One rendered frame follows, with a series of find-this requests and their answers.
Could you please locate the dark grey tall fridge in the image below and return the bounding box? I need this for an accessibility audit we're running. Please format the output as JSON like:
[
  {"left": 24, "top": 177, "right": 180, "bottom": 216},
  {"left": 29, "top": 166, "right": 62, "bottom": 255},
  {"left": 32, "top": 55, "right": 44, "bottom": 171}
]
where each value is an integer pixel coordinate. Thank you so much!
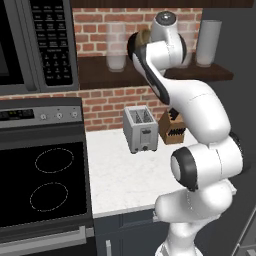
[{"left": 199, "top": 6, "right": 256, "bottom": 256}]

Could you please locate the grey oven door handle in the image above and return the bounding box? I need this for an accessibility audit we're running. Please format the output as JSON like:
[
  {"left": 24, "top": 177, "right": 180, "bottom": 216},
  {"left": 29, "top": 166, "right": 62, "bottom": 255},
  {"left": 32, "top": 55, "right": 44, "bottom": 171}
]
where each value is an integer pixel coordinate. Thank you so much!
[{"left": 0, "top": 225, "right": 96, "bottom": 256}]

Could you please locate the brown round jar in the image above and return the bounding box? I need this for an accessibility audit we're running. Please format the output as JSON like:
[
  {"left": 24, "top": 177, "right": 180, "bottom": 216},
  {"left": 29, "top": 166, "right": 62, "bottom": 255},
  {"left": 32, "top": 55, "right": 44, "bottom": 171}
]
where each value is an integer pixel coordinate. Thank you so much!
[{"left": 134, "top": 28, "right": 153, "bottom": 47}]

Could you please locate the grey fridge handle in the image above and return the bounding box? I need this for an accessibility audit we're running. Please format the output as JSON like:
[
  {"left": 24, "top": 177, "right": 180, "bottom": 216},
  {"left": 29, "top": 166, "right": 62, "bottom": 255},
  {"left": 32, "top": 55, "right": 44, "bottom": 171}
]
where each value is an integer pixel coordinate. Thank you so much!
[{"left": 232, "top": 205, "right": 256, "bottom": 256}]

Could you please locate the silver toaster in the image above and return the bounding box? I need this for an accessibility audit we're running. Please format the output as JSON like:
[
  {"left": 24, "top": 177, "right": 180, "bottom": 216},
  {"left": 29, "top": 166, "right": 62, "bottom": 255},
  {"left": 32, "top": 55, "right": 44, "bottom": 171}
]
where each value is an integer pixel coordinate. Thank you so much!
[{"left": 122, "top": 105, "right": 159, "bottom": 155}]

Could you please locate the wooden knife block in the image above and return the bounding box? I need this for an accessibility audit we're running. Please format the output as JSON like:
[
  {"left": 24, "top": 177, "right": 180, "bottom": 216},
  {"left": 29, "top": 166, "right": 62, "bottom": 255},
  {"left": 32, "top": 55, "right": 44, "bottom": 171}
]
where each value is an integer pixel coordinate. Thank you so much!
[{"left": 157, "top": 107, "right": 187, "bottom": 146}]

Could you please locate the grey cabinet door handle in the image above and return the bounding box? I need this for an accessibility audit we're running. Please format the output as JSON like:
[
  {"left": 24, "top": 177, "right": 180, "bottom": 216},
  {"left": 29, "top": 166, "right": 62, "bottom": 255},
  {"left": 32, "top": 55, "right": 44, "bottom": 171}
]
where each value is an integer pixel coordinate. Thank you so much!
[{"left": 105, "top": 239, "right": 113, "bottom": 256}]

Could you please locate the dark grey drawer front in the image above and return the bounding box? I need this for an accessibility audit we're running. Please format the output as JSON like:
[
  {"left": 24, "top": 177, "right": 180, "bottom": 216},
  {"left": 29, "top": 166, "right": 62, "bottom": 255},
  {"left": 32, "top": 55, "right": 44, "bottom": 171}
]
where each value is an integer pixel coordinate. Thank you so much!
[{"left": 120, "top": 208, "right": 161, "bottom": 230}]

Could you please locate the black stove with oven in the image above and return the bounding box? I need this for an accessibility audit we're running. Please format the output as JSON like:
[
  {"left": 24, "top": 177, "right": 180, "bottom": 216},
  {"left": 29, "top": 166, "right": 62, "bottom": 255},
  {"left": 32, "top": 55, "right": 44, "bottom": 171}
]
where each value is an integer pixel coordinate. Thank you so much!
[{"left": 0, "top": 97, "right": 96, "bottom": 256}]

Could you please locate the dark wooden wall shelf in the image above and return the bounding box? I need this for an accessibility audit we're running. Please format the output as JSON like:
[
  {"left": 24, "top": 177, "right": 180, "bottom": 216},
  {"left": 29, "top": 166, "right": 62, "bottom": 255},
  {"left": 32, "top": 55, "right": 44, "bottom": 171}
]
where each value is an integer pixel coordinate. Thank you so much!
[{"left": 77, "top": 54, "right": 235, "bottom": 91}]

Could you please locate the clear glass jar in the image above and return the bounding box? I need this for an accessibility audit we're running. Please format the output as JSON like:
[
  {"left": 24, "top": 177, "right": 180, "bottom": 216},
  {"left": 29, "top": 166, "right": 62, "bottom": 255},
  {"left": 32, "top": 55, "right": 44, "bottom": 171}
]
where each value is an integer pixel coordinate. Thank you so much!
[{"left": 105, "top": 22, "right": 128, "bottom": 73}]

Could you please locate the white cylinder canister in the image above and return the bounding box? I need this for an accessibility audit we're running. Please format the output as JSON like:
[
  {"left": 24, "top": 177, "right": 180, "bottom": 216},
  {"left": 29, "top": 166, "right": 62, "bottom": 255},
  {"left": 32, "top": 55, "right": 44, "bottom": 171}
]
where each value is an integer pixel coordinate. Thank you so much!
[{"left": 195, "top": 19, "right": 223, "bottom": 68}]

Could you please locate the black and grey microwave oven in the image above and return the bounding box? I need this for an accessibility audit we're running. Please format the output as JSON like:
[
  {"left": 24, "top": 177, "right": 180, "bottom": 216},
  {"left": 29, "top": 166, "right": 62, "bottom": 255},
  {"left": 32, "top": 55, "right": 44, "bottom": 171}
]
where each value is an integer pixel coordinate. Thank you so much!
[{"left": 0, "top": 0, "right": 80, "bottom": 97}]

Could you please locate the dark wooden upper cabinet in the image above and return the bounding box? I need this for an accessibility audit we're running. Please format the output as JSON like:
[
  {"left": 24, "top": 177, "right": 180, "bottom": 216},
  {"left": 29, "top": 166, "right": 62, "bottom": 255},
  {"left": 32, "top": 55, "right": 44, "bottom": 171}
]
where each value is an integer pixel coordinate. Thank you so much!
[{"left": 71, "top": 0, "right": 255, "bottom": 9}]

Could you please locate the dark grey base cabinet door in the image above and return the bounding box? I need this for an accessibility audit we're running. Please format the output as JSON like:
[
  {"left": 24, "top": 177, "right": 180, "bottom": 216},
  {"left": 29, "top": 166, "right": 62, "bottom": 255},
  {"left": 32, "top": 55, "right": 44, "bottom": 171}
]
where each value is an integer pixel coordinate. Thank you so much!
[{"left": 94, "top": 223, "right": 174, "bottom": 256}]

